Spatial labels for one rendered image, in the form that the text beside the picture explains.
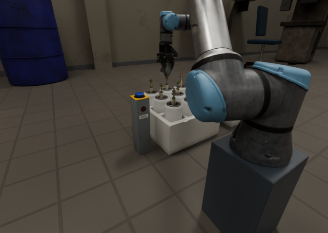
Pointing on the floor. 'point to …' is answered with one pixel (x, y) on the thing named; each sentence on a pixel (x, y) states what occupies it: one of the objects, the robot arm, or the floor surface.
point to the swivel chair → (261, 10)
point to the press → (303, 25)
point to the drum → (30, 39)
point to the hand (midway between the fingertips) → (167, 74)
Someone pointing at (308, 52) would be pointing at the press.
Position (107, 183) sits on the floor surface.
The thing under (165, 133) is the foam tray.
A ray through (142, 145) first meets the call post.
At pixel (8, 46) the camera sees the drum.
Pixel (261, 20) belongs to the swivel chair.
